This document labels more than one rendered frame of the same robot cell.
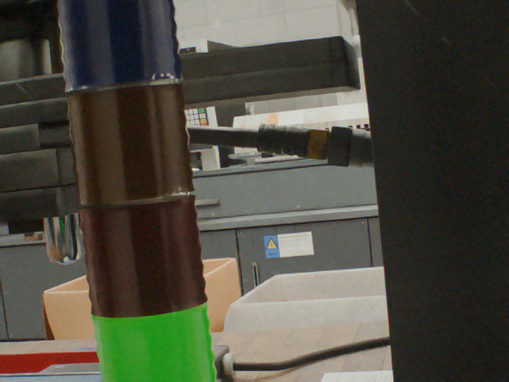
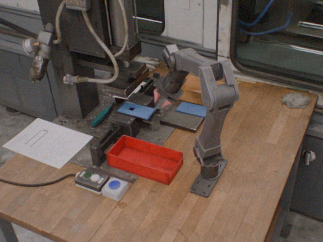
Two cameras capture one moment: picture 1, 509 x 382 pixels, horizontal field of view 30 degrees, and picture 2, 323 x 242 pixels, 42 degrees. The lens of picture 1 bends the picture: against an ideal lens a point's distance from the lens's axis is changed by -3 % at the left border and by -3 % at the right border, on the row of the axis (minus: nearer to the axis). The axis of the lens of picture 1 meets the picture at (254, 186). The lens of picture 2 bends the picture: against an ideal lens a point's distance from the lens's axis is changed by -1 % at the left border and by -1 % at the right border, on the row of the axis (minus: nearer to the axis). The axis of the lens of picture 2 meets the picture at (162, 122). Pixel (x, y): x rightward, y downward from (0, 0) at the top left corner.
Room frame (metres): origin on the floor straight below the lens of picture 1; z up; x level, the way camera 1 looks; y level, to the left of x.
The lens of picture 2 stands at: (1.89, 0.66, 1.96)
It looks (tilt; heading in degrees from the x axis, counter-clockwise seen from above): 37 degrees down; 197
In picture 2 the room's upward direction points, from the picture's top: 3 degrees counter-clockwise
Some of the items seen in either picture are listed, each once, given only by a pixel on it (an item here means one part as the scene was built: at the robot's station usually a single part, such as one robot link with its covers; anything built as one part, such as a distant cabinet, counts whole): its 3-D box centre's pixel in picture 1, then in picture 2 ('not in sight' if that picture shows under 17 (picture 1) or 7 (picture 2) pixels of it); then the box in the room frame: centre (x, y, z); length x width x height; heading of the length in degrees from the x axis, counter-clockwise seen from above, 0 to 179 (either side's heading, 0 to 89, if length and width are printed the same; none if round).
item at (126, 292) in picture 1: (142, 254); not in sight; (0.30, 0.04, 1.10); 0.04 x 0.04 x 0.03
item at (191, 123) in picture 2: not in sight; (185, 115); (0.49, 0.34, 0.91); 0.17 x 0.16 x 0.02; 168
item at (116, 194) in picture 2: not in sight; (115, 191); (0.96, 0.19, 0.90); 0.07 x 0.07 x 0.06; 78
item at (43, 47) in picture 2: not in sight; (43, 51); (0.64, -0.17, 1.25); 0.19 x 0.07 x 0.19; 168
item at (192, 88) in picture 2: not in sight; (204, 92); (0.34, 0.39, 0.93); 0.25 x 0.13 x 0.08; 78
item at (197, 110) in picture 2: not in sight; (195, 107); (0.46, 0.37, 0.93); 0.15 x 0.07 x 0.03; 81
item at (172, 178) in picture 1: (129, 143); not in sight; (0.30, 0.04, 1.14); 0.04 x 0.04 x 0.03
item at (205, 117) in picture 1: (200, 115); not in sight; (5.17, 0.24, 1.27); 0.23 x 0.18 x 0.38; 165
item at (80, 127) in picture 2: not in sight; (120, 119); (0.54, 0.06, 0.88); 0.65 x 0.50 x 0.03; 168
